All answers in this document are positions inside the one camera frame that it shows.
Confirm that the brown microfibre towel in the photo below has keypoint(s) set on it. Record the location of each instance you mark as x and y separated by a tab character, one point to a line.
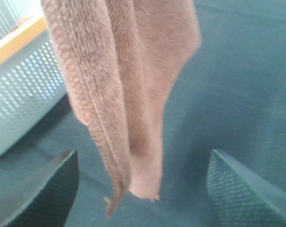
120	60

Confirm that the grey perforated laundry basket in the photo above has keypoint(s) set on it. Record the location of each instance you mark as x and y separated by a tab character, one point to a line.
30	79

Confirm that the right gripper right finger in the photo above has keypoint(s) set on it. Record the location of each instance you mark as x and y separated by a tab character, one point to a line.
240	197

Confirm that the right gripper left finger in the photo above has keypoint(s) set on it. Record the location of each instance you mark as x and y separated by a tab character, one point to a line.
45	198

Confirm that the black table cloth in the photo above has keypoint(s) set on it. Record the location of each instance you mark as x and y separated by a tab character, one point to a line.
230	96

